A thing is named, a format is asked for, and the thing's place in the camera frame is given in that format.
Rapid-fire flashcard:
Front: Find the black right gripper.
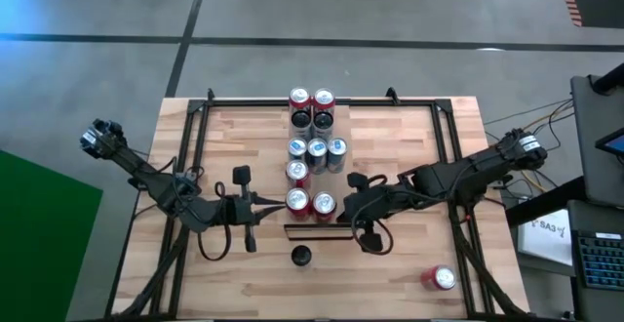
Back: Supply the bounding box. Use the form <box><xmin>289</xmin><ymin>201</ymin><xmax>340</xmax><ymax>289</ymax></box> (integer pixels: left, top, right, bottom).
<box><xmin>335</xmin><ymin>172</ymin><xmax>415</xmax><ymax>254</ymax></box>

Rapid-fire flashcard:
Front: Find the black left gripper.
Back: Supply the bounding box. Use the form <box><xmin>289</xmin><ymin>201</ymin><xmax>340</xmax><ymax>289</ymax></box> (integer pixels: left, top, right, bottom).
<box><xmin>222</xmin><ymin>165</ymin><xmax>288</xmax><ymax>254</ymax></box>

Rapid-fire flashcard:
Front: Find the red Coca-Cola Star Wars can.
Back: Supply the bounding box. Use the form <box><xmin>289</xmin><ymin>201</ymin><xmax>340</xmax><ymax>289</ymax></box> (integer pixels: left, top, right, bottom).
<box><xmin>311</xmin><ymin>190</ymin><xmax>338</xmax><ymax>223</ymax></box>
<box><xmin>285</xmin><ymin>159</ymin><xmax>311</xmax><ymax>189</ymax></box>

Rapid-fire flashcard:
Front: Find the blue silver Red Bull can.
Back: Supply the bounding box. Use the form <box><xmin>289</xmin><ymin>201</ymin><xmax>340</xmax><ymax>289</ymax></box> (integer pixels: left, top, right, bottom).
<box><xmin>286</xmin><ymin>137</ymin><xmax>309</xmax><ymax>163</ymax></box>
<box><xmin>305</xmin><ymin>138</ymin><xmax>330</xmax><ymax>176</ymax></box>
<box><xmin>326</xmin><ymin>137</ymin><xmax>349</xmax><ymax>175</ymax></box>

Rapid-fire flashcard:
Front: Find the red Fanta strawberry can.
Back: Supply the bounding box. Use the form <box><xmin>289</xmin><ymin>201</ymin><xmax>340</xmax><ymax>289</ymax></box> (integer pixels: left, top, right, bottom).
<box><xmin>312</xmin><ymin>87</ymin><xmax>336</xmax><ymax>114</ymax></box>
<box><xmin>288</xmin><ymin>86</ymin><xmax>312</xmax><ymax>113</ymax></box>

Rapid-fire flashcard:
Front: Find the red soda can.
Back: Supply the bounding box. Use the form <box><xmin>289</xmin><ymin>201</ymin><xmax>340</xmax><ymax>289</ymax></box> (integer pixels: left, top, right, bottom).
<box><xmin>420</xmin><ymin>264</ymin><xmax>457</xmax><ymax>293</ymax></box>

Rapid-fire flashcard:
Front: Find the black desk edge bar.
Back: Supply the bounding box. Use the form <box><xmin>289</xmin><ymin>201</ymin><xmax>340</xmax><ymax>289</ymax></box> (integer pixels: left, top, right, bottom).
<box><xmin>505</xmin><ymin>175</ymin><xmax>589</xmax><ymax>228</ymax></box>

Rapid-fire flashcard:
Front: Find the white SA3 paper sign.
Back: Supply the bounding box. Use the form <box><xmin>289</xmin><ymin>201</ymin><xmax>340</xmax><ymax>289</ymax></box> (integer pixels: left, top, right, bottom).
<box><xmin>516</xmin><ymin>208</ymin><xmax>575</xmax><ymax>268</ymax></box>

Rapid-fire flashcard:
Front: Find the green floor mat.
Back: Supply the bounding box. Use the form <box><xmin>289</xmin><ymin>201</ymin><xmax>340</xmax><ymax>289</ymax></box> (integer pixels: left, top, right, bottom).
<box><xmin>0</xmin><ymin>148</ymin><xmax>104</xmax><ymax>322</ymax></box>

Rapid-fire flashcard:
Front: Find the grey side desk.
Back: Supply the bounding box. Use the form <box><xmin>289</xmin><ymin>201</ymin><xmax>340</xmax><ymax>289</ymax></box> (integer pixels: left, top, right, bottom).
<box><xmin>567</xmin><ymin>198</ymin><xmax>624</xmax><ymax>322</ymax></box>

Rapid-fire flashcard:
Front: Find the backlit keyboard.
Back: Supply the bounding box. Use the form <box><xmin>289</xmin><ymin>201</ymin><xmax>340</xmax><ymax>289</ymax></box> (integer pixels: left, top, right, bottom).
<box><xmin>573</xmin><ymin>230</ymin><xmax>624</xmax><ymax>293</ymax></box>

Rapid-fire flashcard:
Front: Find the grey rounded panel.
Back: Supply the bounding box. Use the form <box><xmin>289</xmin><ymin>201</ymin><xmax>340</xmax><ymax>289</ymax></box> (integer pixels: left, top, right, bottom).
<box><xmin>569</xmin><ymin>74</ymin><xmax>624</xmax><ymax>208</ymax></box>

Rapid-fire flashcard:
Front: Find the tablet screen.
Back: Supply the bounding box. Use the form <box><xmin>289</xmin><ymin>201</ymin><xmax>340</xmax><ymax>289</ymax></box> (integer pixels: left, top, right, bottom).
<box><xmin>595</xmin><ymin>127</ymin><xmax>624</xmax><ymax>157</ymax></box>

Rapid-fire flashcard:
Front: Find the black pole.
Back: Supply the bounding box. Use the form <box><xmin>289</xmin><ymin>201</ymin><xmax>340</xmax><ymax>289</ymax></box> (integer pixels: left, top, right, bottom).
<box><xmin>587</xmin><ymin>61</ymin><xmax>624</xmax><ymax>95</ymax></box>

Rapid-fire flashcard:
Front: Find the wooden shelf with black frame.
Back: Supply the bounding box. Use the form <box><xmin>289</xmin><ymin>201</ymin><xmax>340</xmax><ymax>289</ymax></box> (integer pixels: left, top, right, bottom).
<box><xmin>283</xmin><ymin>102</ymin><xmax>361</xmax><ymax>242</ymax></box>

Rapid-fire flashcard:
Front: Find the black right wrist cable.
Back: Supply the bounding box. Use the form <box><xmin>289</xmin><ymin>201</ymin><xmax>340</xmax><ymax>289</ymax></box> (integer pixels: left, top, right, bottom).
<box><xmin>350</xmin><ymin>204</ymin><xmax>395</xmax><ymax>257</ymax></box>

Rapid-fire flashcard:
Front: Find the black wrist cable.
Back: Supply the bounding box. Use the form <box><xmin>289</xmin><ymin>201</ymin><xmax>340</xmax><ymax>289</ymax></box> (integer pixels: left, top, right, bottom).
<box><xmin>197</xmin><ymin>180</ymin><xmax>233</xmax><ymax>262</ymax></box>
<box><xmin>350</xmin><ymin>204</ymin><xmax>395</xmax><ymax>257</ymax></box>

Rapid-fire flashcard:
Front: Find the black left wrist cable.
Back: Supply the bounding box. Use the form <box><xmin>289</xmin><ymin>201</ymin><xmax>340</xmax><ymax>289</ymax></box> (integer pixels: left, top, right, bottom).
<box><xmin>197</xmin><ymin>180</ymin><xmax>233</xmax><ymax>262</ymax></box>

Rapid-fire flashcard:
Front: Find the black aluminium table frame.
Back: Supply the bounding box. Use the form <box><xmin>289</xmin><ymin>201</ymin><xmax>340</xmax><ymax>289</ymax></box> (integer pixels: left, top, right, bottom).
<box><xmin>114</xmin><ymin>98</ymin><xmax>526</xmax><ymax>319</ymax></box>

